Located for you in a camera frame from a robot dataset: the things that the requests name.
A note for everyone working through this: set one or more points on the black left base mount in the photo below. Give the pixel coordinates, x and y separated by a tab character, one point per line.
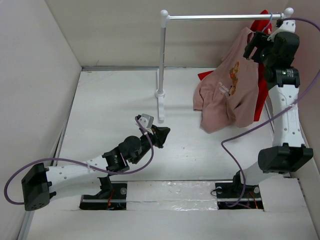
111	197

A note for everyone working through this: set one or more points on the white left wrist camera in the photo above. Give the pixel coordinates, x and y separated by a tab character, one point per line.
145	123

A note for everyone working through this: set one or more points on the pink printed t shirt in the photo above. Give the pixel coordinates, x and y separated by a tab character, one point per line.
228	95

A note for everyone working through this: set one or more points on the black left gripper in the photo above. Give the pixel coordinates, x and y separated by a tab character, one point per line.
159	134

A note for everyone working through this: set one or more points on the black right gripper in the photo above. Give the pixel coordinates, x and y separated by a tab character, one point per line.
259	39

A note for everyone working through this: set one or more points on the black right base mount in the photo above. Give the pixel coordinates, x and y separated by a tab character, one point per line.
228	192

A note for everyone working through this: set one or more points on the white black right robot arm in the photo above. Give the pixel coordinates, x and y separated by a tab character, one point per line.
288	152

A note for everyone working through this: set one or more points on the white clothes rack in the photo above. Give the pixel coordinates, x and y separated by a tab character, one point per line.
200	40

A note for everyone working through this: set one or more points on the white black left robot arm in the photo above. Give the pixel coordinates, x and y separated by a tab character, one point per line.
42	184

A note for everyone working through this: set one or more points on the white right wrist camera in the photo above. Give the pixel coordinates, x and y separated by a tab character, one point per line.
282	26

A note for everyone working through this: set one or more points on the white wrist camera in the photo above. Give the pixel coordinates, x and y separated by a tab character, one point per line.
282	26
145	123

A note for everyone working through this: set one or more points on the lavender wire hanger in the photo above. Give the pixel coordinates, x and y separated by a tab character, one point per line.
267	26

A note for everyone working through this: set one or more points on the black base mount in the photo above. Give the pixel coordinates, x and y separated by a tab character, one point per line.
228	192
111	197

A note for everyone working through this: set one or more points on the red t shirt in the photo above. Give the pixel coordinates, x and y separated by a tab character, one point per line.
258	25

